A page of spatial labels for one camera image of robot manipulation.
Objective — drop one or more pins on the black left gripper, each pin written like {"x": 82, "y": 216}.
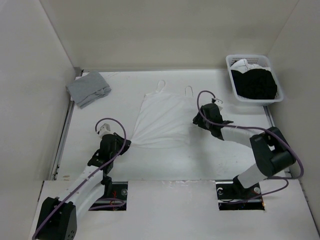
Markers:
{"x": 126, "y": 146}

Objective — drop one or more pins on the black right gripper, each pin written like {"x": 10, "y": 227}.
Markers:
{"x": 197, "y": 120}

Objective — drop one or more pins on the white tank top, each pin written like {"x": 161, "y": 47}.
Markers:
{"x": 165, "y": 119}

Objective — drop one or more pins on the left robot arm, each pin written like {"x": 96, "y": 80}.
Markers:
{"x": 59, "y": 216}

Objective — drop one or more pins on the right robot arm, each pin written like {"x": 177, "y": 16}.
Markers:
{"x": 271, "y": 152}

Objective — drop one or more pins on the black tank top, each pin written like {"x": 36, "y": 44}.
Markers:
{"x": 255, "y": 84}

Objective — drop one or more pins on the folded grey tank top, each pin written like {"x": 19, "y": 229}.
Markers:
{"x": 87, "y": 89}

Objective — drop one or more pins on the white garment in basket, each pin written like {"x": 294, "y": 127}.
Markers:
{"x": 243, "y": 66}

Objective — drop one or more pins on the white plastic basket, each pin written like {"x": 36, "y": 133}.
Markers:
{"x": 262, "y": 61}

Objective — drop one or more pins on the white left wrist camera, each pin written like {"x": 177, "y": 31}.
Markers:
{"x": 105, "y": 129}

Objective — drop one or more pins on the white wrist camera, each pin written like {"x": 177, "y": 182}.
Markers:
{"x": 105, "y": 129}
{"x": 217, "y": 102}

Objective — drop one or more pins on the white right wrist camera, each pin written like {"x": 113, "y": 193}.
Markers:
{"x": 217, "y": 102}

